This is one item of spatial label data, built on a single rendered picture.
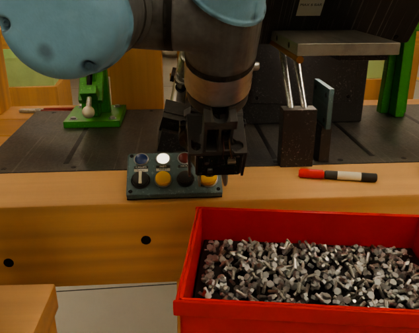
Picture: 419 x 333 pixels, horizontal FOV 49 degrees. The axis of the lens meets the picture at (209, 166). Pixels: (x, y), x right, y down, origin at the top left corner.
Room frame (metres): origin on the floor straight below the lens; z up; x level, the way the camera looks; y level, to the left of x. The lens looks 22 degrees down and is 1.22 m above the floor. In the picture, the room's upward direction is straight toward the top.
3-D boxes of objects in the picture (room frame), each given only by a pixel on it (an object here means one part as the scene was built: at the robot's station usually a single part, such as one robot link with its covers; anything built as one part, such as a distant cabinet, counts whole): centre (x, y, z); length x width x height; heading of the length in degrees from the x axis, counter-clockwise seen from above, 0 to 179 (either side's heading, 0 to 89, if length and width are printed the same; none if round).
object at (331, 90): (0.86, -0.21, 0.97); 0.10 x 0.02 x 0.14; 4
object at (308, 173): (0.73, -0.22, 0.91); 0.13 x 0.02 x 0.02; 81
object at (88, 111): (1.02, 0.27, 0.96); 0.06 x 0.03 x 0.06; 4
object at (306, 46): (0.91, -0.20, 1.11); 0.39 x 0.16 x 0.03; 4
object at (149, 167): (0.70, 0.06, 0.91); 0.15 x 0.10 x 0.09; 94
